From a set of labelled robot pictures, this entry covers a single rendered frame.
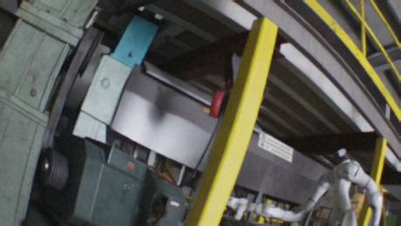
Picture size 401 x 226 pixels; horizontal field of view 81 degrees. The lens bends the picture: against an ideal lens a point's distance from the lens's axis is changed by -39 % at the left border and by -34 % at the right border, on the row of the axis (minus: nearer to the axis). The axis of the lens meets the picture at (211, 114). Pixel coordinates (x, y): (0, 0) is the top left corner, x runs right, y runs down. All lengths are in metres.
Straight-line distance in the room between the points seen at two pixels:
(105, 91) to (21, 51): 0.91
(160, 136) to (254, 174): 0.83
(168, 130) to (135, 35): 0.71
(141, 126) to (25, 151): 1.09
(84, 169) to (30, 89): 0.54
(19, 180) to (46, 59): 0.65
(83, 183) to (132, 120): 0.95
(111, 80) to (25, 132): 0.97
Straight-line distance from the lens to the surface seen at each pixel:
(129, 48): 2.32
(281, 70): 2.74
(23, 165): 1.54
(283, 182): 2.99
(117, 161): 1.48
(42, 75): 1.61
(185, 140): 2.37
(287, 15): 1.87
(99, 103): 2.18
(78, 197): 1.40
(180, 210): 1.83
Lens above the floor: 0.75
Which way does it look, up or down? 16 degrees up
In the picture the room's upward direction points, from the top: 19 degrees clockwise
